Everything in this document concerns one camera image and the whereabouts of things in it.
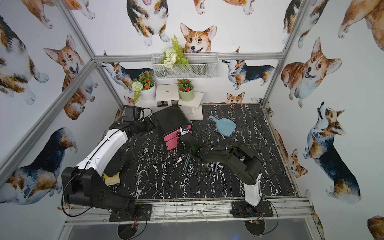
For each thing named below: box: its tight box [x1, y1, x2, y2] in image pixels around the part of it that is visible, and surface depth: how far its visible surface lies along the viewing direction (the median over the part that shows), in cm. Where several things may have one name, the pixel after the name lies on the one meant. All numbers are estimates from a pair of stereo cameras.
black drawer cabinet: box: [150, 104, 193, 146], surface depth 89 cm
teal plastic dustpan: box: [209, 115, 237, 137], surface depth 111 cm
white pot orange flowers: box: [123, 67, 156, 103], surface depth 97 cm
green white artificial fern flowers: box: [161, 34, 189, 70], surface depth 82 cm
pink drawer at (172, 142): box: [165, 136, 179, 147], surface depth 90 cm
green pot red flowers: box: [177, 78, 195, 102], surface depth 97 cm
